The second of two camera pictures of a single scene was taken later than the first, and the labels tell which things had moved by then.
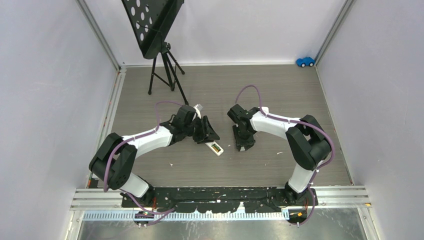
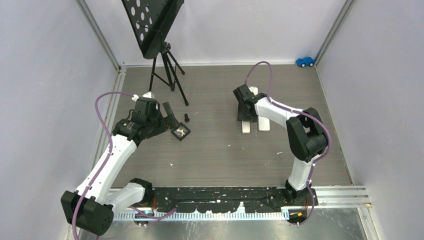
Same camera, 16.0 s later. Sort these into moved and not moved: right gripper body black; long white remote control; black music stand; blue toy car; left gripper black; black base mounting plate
Moved: right gripper body black; left gripper black; long white remote control
Not moved: black music stand; black base mounting plate; blue toy car
